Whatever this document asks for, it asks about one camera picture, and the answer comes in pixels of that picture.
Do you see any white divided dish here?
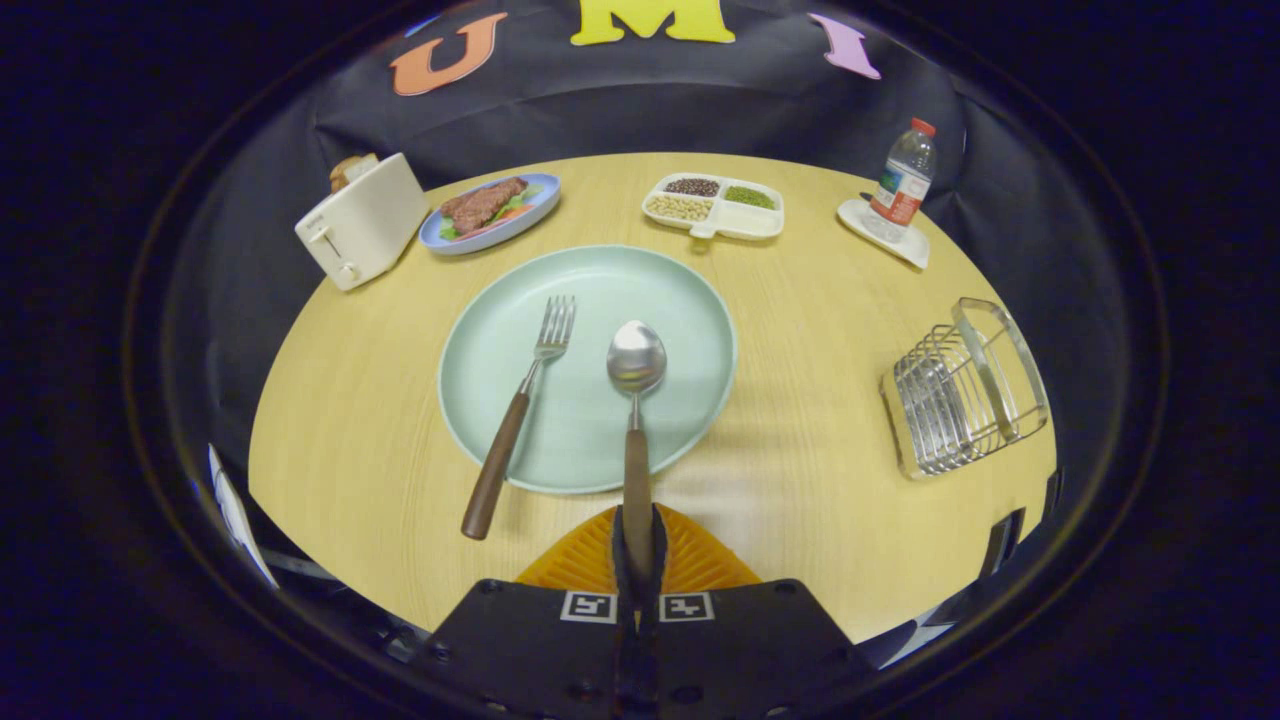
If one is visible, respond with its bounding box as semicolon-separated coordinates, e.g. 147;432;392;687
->
641;173;786;251

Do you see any metal wire cutlery basket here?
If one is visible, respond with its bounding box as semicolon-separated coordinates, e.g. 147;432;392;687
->
879;297;1051;482

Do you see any pale green plate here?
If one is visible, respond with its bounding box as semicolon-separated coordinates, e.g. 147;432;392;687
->
437;245;739;496

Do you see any clear bottle with red cap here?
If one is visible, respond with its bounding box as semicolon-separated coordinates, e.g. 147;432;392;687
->
864;117;938;244

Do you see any black chair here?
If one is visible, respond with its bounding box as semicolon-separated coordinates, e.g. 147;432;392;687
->
985;468;1066;581

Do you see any green lettuce garnish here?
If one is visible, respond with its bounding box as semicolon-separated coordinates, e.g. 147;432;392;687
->
440;183;544;241

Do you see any black backdrop cloth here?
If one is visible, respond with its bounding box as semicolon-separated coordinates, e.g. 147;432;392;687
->
150;0;1151;621

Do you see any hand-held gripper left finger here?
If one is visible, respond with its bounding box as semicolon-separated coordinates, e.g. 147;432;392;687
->
410;503;641;720

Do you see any toasted bread slice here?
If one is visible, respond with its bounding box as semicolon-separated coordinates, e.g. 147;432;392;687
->
329;153;380;193

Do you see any fork with wooden handle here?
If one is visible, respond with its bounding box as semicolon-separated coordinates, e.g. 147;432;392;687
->
460;295;578;542

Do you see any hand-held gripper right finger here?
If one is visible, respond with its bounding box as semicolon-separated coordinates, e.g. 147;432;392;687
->
640;503;871;720

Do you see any white square coaster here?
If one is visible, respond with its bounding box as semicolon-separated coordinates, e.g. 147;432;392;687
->
837;197;931;270

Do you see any white toaster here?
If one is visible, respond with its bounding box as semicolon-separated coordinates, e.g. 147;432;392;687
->
294;152;430;292

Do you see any spoon with wooden handle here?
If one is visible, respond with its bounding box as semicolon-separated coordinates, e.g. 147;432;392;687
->
606;320;668;591

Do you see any blue plate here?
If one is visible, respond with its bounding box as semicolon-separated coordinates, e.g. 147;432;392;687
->
418;173;562;256

